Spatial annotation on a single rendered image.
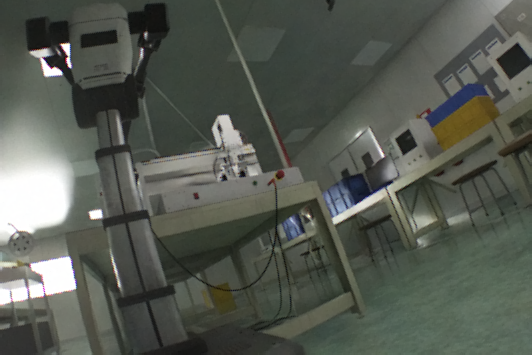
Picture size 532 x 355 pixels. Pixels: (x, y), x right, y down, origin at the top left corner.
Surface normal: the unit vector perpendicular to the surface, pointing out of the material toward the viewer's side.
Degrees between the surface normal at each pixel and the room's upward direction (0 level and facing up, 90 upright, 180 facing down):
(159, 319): 90
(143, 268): 90
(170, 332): 90
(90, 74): 90
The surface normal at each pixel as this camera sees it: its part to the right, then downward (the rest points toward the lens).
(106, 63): 0.27, -0.43
